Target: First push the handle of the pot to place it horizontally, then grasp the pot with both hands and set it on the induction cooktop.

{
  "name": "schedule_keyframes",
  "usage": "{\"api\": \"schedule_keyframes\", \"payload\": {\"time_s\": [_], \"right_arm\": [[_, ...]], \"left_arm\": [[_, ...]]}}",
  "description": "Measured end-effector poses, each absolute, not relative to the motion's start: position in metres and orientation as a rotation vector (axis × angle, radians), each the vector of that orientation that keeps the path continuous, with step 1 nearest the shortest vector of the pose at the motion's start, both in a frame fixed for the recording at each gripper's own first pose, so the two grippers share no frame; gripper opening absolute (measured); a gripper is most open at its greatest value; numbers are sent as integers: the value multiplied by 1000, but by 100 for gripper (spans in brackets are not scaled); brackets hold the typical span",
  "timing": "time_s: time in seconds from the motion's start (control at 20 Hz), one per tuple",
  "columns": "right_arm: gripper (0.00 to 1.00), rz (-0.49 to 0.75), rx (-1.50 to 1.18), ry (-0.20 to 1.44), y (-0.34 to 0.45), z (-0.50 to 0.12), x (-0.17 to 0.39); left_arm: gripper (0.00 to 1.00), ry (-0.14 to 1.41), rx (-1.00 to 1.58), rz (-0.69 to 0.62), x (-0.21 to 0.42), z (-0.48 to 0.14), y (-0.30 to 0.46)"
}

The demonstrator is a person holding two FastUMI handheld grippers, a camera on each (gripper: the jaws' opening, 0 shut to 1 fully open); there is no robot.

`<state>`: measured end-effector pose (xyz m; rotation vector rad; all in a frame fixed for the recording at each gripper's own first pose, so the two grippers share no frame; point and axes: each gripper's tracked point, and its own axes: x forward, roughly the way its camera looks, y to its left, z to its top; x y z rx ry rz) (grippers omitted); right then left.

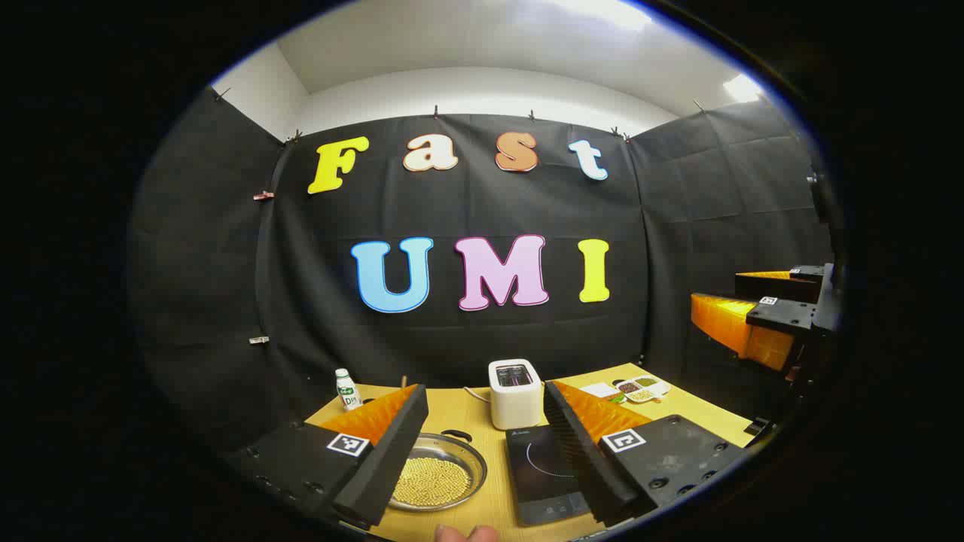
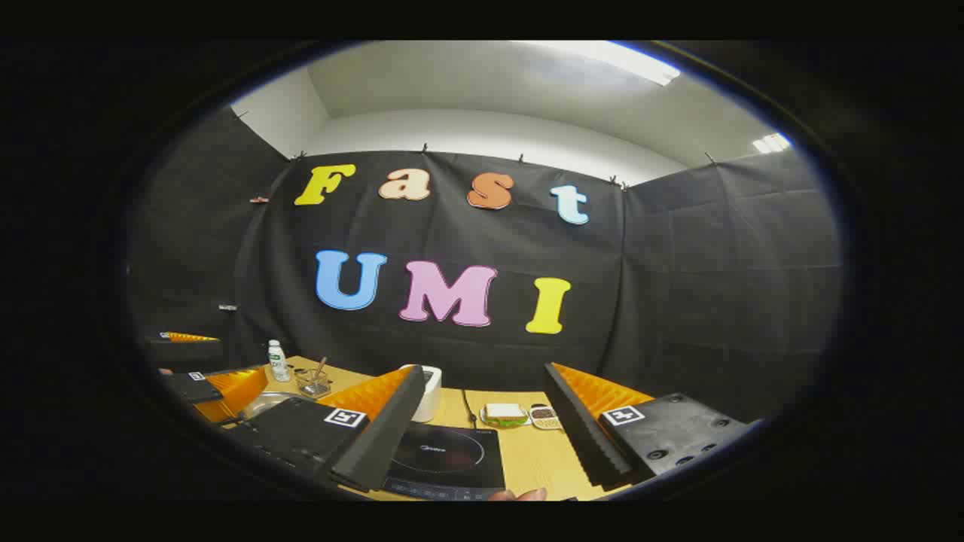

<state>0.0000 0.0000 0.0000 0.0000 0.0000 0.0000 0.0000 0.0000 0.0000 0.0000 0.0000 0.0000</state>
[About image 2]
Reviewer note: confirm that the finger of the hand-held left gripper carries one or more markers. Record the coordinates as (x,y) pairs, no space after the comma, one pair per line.
(181,352)
(192,390)

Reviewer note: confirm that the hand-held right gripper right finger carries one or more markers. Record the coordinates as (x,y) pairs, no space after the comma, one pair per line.
(580,429)

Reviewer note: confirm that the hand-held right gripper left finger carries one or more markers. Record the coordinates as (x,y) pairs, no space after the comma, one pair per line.
(384,433)

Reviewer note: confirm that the black induction cooktop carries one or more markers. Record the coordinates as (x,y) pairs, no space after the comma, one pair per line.
(452,459)

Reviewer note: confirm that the white divided tray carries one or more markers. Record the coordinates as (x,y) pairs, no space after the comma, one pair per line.
(545,418)

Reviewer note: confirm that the white toaster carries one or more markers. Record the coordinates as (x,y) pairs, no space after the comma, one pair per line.
(431,388)

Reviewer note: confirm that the small white plate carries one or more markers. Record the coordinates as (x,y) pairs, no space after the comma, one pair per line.
(504,424)

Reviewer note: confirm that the white green-label drink bottle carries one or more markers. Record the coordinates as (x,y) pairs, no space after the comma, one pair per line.
(279,361)

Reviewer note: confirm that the ceiling light panel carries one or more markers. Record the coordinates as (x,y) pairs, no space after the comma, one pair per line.
(771,143)

